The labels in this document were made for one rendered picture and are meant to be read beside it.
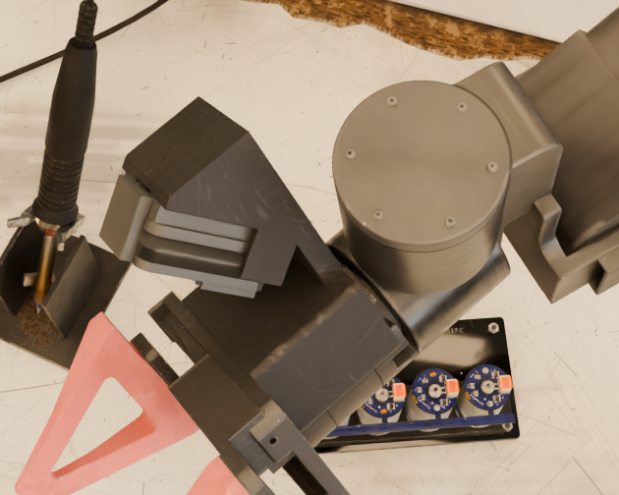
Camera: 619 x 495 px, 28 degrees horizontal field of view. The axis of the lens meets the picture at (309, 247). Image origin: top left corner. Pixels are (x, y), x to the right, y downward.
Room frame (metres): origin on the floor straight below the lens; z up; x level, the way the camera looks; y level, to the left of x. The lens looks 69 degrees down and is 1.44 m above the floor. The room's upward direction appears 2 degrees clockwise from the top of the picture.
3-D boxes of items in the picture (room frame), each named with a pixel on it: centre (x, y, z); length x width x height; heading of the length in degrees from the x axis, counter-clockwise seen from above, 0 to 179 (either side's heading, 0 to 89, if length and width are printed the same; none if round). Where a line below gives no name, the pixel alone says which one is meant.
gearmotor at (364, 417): (0.16, -0.04, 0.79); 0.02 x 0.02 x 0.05
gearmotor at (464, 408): (0.17, -0.10, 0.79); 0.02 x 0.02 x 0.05
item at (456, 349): (0.18, -0.04, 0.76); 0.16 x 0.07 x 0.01; 96
